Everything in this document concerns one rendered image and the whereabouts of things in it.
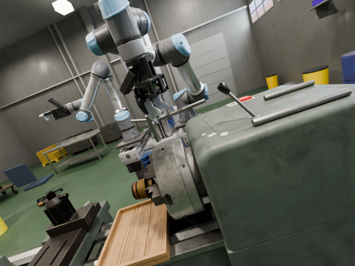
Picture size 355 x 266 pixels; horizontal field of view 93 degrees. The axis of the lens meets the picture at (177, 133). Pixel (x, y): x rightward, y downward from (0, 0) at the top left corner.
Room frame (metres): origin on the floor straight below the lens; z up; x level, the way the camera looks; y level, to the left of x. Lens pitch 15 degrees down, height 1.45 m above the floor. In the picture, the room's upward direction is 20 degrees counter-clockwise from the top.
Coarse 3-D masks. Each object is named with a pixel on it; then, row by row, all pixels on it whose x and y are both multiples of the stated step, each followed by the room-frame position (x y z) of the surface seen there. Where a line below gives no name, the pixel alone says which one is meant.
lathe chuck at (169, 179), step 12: (168, 144) 0.66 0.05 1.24; (156, 156) 0.61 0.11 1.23; (168, 156) 0.59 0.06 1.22; (156, 168) 0.57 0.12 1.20; (168, 168) 0.55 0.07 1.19; (156, 180) 0.54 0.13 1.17; (168, 180) 0.53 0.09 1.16; (180, 180) 0.52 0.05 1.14; (168, 192) 0.52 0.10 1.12; (180, 192) 0.51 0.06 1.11; (180, 204) 0.51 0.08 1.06; (180, 216) 0.54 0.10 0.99
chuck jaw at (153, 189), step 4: (156, 184) 0.63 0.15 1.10; (148, 188) 0.62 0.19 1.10; (152, 188) 0.61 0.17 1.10; (156, 188) 0.59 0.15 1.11; (148, 192) 0.59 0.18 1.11; (152, 192) 0.58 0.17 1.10; (156, 192) 0.56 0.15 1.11; (148, 196) 0.61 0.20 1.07; (152, 196) 0.55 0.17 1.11; (156, 196) 0.54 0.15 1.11; (160, 196) 0.54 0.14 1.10; (164, 196) 0.52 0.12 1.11; (168, 196) 0.52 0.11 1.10; (152, 200) 0.58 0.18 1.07; (156, 200) 0.54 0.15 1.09; (160, 200) 0.54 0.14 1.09; (164, 200) 0.52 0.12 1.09; (168, 200) 0.52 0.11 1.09; (172, 200) 0.52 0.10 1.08; (156, 204) 0.54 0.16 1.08; (160, 204) 0.53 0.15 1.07; (168, 204) 0.52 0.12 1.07; (172, 204) 0.52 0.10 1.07
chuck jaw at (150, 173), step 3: (150, 156) 0.73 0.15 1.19; (150, 159) 0.72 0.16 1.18; (147, 165) 0.71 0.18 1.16; (150, 165) 0.70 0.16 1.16; (147, 168) 0.70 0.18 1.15; (150, 168) 0.70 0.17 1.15; (153, 168) 0.69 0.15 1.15; (150, 171) 0.69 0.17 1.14; (153, 171) 0.69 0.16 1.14; (144, 174) 0.69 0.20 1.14; (147, 174) 0.69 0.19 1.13; (150, 174) 0.68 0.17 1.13; (153, 174) 0.68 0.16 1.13; (147, 177) 0.68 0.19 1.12; (150, 177) 0.68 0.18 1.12; (153, 177) 0.69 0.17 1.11
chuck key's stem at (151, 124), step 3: (147, 117) 0.60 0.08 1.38; (147, 120) 0.61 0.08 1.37; (150, 120) 0.60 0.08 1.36; (150, 123) 0.61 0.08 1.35; (153, 123) 0.61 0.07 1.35; (150, 126) 0.61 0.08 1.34; (153, 126) 0.61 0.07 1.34; (153, 129) 0.61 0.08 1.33; (153, 132) 0.62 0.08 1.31; (156, 132) 0.62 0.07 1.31; (156, 135) 0.62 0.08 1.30; (156, 138) 0.62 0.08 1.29; (159, 138) 0.63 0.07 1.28; (156, 141) 0.63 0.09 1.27; (159, 141) 0.62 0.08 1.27
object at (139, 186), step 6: (138, 180) 0.68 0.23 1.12; (144, 180) 0.66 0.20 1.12; (150, 180) 0.67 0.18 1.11; (132, 186) 0.66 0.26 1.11; (138, 186) 0.65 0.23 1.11; (144, 186) 0.64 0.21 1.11; (132, 192) 0.64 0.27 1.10; (138, 192) 0.64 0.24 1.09; (144, 192) 0.63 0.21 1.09; (138, 198) 0.64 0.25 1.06; (144, 198) 0.65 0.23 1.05
